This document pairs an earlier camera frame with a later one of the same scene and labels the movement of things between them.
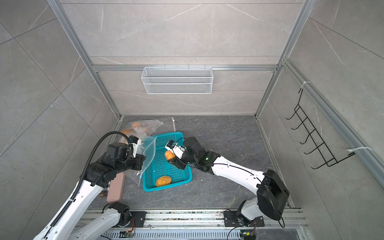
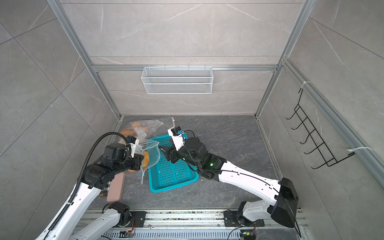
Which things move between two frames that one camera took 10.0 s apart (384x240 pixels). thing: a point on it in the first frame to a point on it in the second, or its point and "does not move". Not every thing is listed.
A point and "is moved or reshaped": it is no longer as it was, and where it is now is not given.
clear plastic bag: [148, 145] is moved or reshaped
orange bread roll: [169, 155] is moved or reshaped
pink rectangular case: [115, 190] does not move
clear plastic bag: [142, 128] does not move
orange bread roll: [135, 125] does not move
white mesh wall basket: [178, 80] does not move
